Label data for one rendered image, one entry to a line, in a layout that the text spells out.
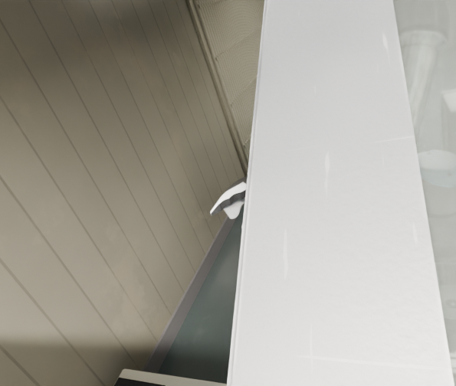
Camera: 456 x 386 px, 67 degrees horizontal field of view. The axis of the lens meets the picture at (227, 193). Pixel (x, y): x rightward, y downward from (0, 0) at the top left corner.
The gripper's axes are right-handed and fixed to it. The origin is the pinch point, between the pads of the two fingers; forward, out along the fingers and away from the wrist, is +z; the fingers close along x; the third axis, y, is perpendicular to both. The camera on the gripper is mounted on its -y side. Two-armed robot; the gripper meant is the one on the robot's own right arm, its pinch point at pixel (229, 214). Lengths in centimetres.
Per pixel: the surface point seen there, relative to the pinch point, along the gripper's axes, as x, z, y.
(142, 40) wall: 183, -103, -2
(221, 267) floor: 134, -75, 166
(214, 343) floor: 86, -25, 159
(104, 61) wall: 164, -63, -2
